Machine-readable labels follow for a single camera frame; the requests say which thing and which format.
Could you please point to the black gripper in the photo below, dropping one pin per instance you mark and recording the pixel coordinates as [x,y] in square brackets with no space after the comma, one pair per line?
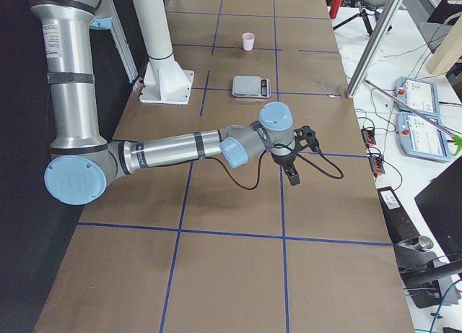
[284,160]

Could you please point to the blue teach pendant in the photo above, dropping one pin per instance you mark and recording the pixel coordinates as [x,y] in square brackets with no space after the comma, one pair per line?
[419,138]
[420,95]

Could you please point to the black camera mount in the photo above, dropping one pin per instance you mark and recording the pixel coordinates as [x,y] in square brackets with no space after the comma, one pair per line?
[305,137]

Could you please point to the black monitor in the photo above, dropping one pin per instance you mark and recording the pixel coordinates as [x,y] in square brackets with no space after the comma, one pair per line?
[440,206]

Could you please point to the red cylinder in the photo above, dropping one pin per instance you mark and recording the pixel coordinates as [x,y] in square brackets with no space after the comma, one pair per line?
[334,9]

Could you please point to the far blue teach pendant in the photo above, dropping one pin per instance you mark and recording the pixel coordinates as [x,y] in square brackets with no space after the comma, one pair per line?
[420,95]

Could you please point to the orange connector block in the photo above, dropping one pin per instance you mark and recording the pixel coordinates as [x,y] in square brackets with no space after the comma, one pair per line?
[374,155]

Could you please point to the aluminium frame post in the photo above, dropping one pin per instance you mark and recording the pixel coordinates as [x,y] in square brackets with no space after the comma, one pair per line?
[373,44]

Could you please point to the near blue teach pendant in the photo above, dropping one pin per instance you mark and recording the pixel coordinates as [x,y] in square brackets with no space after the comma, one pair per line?
[419,138]

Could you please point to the black box with label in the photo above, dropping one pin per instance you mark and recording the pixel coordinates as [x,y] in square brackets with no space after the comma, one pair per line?
[401,229]

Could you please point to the white pedestal column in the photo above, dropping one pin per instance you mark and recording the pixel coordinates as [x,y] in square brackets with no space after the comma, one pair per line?
[165,82]

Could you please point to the pink paper cup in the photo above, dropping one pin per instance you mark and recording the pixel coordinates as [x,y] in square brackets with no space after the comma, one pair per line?
[248,41]

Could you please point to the wooden beam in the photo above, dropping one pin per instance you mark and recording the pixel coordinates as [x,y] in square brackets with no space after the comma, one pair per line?
[448,52]

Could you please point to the grey digital kitchen scale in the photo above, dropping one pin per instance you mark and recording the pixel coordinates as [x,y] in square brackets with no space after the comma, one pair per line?
[245,86]

